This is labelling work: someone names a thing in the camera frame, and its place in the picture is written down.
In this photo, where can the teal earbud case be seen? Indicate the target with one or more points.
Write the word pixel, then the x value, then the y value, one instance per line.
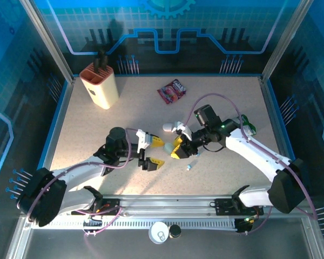
pixel 168 148

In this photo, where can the small blue-white bottle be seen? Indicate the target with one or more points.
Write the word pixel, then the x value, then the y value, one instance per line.
pixel 189 167

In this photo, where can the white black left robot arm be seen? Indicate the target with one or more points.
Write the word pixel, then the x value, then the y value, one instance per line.
pixel 78 168

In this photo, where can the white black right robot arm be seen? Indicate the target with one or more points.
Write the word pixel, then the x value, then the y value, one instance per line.
pixel 259 151

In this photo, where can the matte white rounded earbud case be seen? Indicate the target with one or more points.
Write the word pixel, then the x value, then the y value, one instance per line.
pixel 168 127

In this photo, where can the green bird food packet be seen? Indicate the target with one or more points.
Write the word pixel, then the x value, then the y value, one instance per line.
pixel 249 126

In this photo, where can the beige orange knife block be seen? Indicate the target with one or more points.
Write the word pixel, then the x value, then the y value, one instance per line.
pixel 102 89

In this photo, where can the red purple candy packet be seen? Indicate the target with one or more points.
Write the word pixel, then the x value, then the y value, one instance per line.
pixel 172 91

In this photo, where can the white pull tab tin can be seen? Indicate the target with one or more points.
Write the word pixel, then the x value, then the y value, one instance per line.
pixel 158 232

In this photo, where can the black round jar lid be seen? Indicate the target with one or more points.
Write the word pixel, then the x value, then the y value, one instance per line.
pixel 175 231

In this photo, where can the aluminium mounting rail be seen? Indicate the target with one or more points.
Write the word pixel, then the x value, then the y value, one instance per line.
pixel 164 205

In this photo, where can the aluminium frame post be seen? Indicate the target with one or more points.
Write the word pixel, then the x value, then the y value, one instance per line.
pixel 49 40
pixel 286 40

